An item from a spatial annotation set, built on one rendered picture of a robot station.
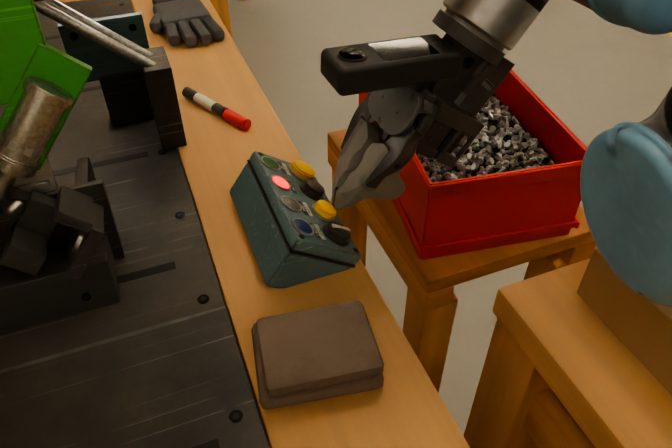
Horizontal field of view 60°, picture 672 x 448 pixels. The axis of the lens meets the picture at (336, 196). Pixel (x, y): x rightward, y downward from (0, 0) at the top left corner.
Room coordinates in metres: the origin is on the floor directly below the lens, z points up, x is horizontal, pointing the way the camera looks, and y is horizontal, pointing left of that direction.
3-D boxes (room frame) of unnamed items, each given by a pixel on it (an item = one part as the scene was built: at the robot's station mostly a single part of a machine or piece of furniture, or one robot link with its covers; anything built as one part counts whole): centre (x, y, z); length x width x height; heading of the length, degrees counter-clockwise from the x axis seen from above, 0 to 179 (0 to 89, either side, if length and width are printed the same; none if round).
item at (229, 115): (0.67, 0.16, 0.91); 0.13 x 0.02 x 0.02; 48
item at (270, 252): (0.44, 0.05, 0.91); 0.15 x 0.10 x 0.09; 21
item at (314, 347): (0.28, 0.02, 0.91); 0.10 x 0.08 x 0.03; 101
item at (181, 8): (0.95, 0.27, 0.91); 0.20 x 0.11 x 0.03; 25
